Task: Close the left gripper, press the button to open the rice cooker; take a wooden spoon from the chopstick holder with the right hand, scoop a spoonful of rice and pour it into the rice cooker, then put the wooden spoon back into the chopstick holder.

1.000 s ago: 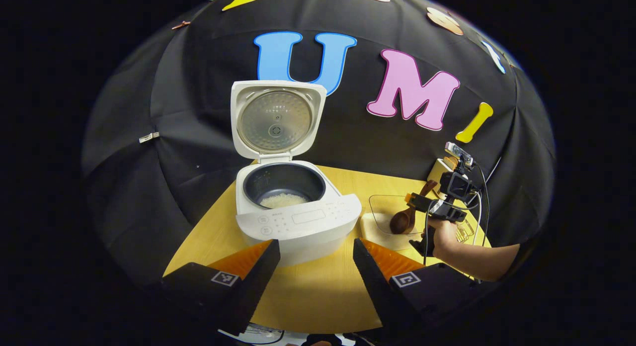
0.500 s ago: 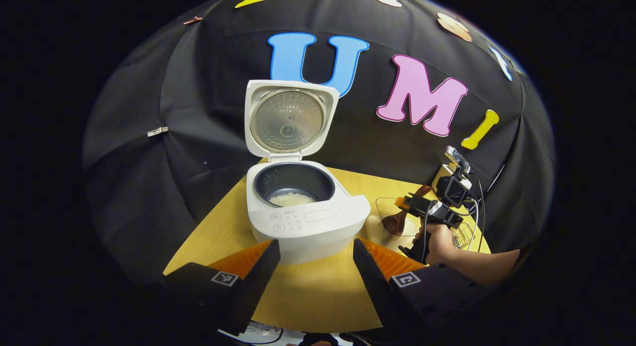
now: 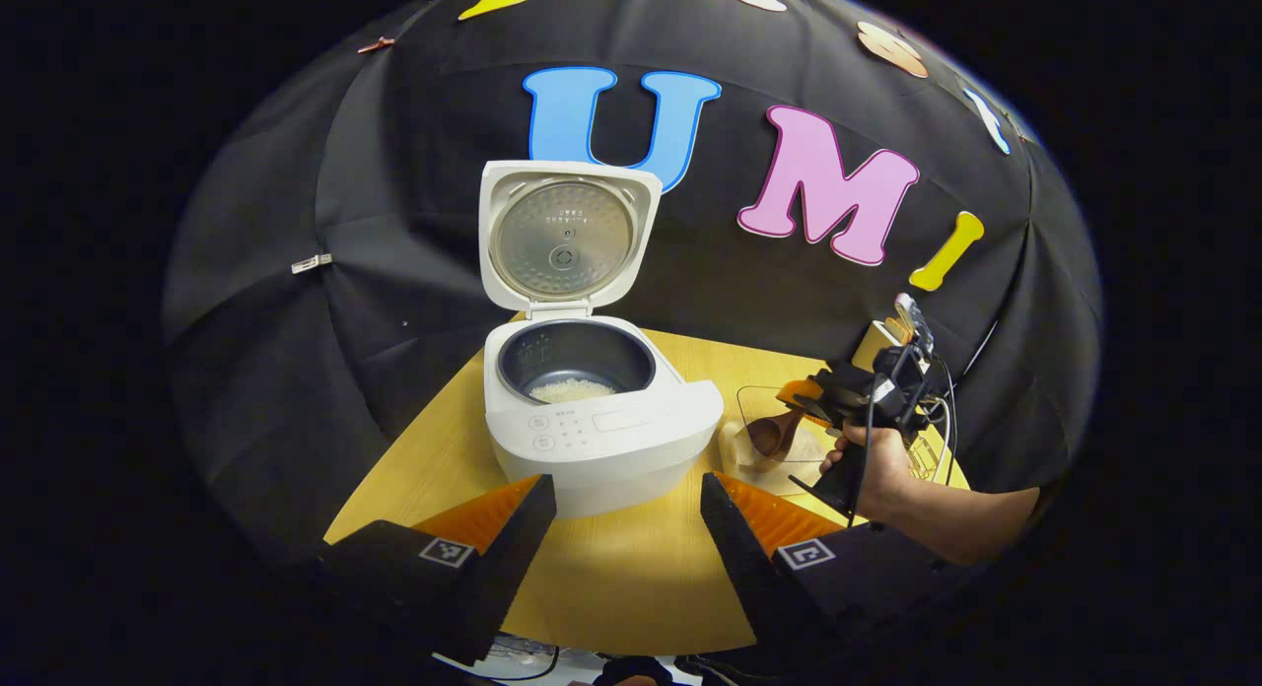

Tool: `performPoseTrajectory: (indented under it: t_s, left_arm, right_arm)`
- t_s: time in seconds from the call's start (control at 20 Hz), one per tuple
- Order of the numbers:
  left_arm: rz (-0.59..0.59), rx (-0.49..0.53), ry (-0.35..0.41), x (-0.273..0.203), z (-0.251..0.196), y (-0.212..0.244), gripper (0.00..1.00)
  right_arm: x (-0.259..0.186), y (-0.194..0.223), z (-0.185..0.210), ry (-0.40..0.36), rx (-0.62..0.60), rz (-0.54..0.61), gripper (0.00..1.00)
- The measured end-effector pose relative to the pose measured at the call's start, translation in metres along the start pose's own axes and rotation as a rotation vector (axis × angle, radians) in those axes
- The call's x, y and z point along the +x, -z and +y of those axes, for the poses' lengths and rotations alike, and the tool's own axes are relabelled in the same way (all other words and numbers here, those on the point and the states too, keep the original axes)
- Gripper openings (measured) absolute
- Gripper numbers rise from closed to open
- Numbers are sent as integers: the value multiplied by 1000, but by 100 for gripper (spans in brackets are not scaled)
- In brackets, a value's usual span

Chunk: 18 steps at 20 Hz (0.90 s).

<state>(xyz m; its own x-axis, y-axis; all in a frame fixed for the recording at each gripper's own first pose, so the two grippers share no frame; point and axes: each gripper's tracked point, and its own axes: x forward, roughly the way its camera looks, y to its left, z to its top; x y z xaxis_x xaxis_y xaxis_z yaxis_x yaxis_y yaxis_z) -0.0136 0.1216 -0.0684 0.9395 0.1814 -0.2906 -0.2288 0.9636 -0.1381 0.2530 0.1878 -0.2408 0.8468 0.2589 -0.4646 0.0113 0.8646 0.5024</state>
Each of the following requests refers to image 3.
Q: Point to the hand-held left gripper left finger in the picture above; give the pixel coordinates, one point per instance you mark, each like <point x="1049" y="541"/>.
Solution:
<point x="493" y="578"/>

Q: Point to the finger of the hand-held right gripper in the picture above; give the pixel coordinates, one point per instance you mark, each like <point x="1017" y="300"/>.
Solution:
<point x="828" y="390"/>

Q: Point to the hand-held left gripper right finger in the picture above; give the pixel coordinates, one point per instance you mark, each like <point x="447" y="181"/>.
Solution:
<point x="749" y="568"/>

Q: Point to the white rice heap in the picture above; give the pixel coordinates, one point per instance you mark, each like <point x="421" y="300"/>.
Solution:
<point x="804" y="454"/>
<point x="572" y="390"/>

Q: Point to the brown wooden spoon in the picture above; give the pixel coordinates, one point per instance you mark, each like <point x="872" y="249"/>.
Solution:
<point x="774" y="435"/>

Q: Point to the clear plastic rice container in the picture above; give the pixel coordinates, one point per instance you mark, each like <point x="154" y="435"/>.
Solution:
<point x="749" y="474"/>

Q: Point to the white rice cooker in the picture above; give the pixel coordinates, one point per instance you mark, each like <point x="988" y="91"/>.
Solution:
<point x="611" y="440"/>

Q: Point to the white toaster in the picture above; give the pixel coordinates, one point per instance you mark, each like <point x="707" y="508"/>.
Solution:
<point x="873" y="346"/>

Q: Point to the black backdrop cloth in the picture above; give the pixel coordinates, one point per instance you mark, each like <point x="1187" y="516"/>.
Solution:
<point x="394" y="272"/>

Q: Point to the silver cloth clip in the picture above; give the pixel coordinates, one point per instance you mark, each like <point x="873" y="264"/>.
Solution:
<point x="312" y="263"/>

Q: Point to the copper cloth clip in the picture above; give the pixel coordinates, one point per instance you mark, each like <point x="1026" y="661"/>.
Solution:
<point x="376" y="44"/>

